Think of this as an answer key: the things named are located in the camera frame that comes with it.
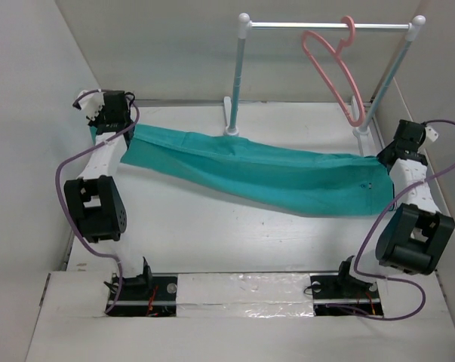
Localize teal trousers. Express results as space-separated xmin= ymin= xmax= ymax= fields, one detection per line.
xmin=89 ymin=122 xmax=397 ymax=218

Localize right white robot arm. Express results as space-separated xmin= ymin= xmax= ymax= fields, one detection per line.
xmin=334 ymin=120 xmax=455 ymax=297

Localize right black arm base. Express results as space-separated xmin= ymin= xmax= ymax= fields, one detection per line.
xmin=303 ymin=273 xmax=384 ymax=317

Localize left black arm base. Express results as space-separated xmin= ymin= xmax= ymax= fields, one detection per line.
xmin=106 ymin=275 xmax=178 ymax=318

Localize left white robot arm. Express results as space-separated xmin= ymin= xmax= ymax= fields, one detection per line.
xmin=60 ymin=89 xmax=154 ymax=299

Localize pink plastic hanger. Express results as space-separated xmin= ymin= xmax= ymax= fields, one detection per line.
xmin=301 ymin=14 xmax=366 ymax=127

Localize white metal clothes rack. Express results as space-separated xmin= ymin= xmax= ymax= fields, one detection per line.
xmin=223 ymin=12 xmax=427 ymax=159

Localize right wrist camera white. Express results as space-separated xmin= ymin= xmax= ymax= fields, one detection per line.
xmin=423 ymin=125 xmax=439 ymax=147

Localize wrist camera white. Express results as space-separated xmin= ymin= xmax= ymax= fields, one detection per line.
xmin=423 ymin=125 xmax=439 ymax=147
xmin=72 ymin=89 xmax=104 ymax=121

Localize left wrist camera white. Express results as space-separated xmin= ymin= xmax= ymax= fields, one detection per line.
xmin=72 ymin=89 xmax=104 ymax=121

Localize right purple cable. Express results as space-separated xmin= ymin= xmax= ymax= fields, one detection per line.
xmin=353 ymin=119 xmax=455 ymax=321

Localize purple cable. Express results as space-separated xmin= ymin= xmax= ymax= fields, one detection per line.
xmin=353 ymin=119 xmax=455 ymax=321
xmin=55 ymin=88 xmax=140 ymax=314

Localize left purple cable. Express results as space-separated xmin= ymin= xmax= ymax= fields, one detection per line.
xmin=55 ymin=88 xmax=140 ymax=314

